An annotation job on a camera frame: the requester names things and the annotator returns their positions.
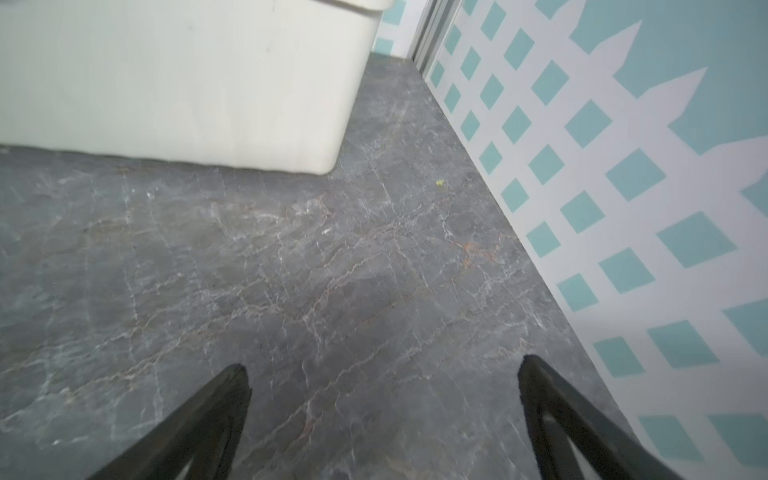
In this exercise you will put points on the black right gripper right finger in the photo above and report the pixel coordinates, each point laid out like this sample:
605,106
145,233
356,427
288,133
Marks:
561,421

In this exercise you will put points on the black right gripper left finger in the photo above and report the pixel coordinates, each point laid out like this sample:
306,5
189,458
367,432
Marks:
198,440

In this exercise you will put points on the white storage box brown lid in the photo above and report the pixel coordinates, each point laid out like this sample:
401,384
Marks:
265,85

